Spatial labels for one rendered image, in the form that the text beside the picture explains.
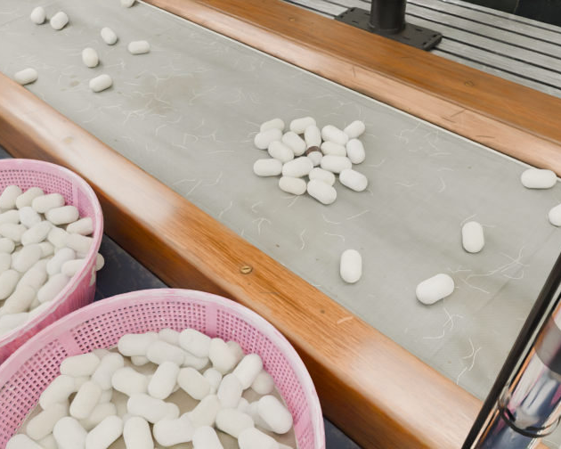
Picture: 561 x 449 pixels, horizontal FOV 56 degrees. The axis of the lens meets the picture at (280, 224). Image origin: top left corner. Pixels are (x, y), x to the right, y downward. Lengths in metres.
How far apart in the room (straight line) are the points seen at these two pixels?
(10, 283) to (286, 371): 0.29
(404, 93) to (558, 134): 0.19
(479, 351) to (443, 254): 0.11
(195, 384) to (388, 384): 0.15
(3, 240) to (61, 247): 0.06
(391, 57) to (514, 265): 0.36
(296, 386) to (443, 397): 0.11
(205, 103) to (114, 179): 0.20
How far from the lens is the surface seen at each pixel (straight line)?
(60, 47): 0.96
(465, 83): 0.74
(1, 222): 0.65
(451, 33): 1.08
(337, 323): 0.44
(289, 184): 0.57
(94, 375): 0.48
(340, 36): 0.83
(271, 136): 0.64
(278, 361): 0.45
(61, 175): 0.64
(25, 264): 0.59
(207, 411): 0.44
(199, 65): 0.83
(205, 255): 0.50
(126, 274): 0.62
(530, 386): 0.25
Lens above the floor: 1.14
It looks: 46 degrees down
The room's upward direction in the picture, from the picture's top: 4 degrees counter-clockwise
